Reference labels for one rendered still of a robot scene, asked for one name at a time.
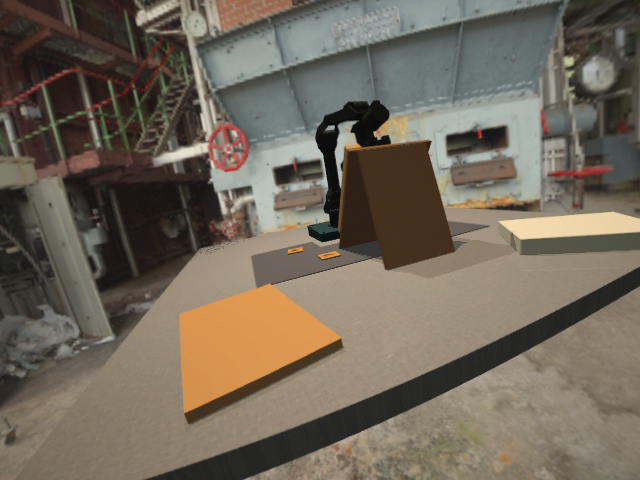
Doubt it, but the orange flat square slab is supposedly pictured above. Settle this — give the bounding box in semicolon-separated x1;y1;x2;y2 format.
180;284;343;424

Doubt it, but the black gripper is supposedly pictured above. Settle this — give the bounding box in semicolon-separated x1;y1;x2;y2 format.
341;135;378;171

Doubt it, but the brown a-frame board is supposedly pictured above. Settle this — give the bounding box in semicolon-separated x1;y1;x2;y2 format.
338;140;455;270

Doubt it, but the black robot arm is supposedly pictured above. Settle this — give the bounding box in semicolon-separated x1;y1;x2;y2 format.
315;100;391;228

